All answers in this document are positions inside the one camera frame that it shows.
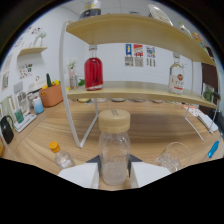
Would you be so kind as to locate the white picture frame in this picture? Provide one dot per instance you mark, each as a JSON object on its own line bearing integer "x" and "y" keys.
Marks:
{"x": 22, "y": 101}

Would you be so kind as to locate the glass jar of limes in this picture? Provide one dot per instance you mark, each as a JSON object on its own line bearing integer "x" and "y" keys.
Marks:
{"x": 209, "y": 93}

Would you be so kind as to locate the green cap clear bottle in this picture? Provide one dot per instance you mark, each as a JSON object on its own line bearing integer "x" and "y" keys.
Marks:
{"x": 185, "y": 29}

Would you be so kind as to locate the blue wall poster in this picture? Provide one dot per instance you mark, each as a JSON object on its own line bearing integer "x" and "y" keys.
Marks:
{"x": 129, "y": 49}

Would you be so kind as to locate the black yellow snack bag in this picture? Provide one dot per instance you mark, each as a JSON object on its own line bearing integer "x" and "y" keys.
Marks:
{"x": 90, "y": 10}

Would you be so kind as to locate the white decorative figurine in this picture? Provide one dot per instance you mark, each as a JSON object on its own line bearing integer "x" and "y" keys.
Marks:
{"x": 39, "y": 37}

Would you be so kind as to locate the green cucumber toy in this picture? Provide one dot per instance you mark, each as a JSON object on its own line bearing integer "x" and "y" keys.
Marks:
{"x": 49, "y": 80}

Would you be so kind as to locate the blue liquid bottle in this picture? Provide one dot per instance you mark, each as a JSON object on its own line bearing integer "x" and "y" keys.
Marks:
{"x": 213, "y": 149}

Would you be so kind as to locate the red liquid glass bottle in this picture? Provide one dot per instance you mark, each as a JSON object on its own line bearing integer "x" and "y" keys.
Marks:
{"x": 93, "y": 73}

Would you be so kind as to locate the two-tier wooden shelf rack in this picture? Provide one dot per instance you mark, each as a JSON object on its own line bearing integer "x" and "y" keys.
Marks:
{"x": 133, "y": 28}

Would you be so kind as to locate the orange storage basket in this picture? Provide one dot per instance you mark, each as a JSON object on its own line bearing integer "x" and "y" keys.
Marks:
{"x": 51, "y": 96}

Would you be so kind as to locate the green cup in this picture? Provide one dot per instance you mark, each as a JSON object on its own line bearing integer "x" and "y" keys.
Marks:
{"x": 19, "y": 116}

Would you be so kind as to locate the wall photo collage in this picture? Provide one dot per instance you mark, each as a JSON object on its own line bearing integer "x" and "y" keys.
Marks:
{"x": 26, "y": 71}

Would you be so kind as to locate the red wall poster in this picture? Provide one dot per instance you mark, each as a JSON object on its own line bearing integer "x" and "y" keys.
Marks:
{"x": 138, "y": 50}

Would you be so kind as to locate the clear bottle red label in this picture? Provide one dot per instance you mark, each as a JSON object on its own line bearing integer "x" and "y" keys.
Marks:
{"x": 176, "y": 80}

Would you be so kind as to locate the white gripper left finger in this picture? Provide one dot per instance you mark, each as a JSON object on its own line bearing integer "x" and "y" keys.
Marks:
{"x": 80, "y": 175}

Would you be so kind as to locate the white tray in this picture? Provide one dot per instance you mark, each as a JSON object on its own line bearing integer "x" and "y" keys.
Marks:
{"x": 25, "y": 124}

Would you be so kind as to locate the green picture frame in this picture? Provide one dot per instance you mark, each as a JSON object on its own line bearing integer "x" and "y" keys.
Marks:
{"x": 6, "y": 107}

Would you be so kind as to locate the white lidded pot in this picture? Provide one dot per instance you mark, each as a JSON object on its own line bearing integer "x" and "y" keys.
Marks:
{"x": 36, "y": 85}

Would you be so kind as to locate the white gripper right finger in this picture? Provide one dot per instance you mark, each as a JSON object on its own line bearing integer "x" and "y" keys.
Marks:
{"x": 148, "y": 173}

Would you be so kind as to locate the clear glass with ice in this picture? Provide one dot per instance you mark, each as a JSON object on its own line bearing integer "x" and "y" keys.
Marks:
{"x": 173, "y": 158}

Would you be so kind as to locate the black handbag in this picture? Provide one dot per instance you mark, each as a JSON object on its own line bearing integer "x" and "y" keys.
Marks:
{"x": 6, "y": 131}

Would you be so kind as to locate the white vase with flowers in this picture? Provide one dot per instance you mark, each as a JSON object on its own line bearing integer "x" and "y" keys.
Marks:
{"x": 72, "y": 75}

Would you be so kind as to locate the wooden wall shelf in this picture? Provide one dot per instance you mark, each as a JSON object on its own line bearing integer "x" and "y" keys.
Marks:
{"x": 32, "y": 50}

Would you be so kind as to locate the orange cap clear bottle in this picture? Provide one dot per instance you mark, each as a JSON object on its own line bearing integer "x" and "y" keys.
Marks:
{"x": 63, "y": 158}

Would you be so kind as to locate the multicolour wall poster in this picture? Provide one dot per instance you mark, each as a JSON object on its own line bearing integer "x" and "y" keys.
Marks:
{"x": 150, "y": 52}

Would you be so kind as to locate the clear jar wooden lid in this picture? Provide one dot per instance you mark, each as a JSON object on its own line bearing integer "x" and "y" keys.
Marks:
{"x": 114, "y": 146}

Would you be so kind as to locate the yellow orange packet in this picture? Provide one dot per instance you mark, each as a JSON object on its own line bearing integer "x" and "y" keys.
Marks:
{"x": 2, "y": 147}

